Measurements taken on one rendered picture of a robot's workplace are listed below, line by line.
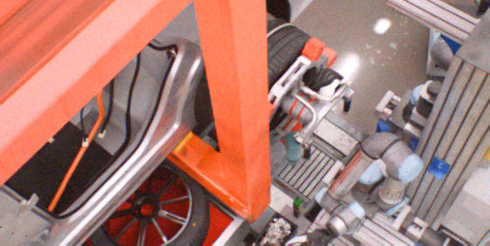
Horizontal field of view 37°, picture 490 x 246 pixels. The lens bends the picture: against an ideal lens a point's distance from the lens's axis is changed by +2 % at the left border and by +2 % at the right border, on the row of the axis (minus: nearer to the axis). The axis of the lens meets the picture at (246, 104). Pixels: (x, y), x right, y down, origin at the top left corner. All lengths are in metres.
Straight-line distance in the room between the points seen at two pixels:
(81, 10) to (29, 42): 0.12
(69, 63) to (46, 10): 0.27
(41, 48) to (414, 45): 3.79
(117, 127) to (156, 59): 0.46
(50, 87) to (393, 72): 3.42
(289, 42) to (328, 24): 1.47
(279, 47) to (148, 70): 0.67
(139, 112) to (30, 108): 1.94
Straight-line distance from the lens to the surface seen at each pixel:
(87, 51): 1.78
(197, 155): 3.86
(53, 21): 1.52
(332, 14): 5.11
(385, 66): 4.92
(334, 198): 3.23
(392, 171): 3.07
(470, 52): 2.63
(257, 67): 2.54
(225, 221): 4.15
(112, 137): 3.86
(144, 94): 3.67
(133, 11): 1.82
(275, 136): 3.93
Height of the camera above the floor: 4.20
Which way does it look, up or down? 63 degrees down
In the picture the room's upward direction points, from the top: 5 degrees counter-clockwise
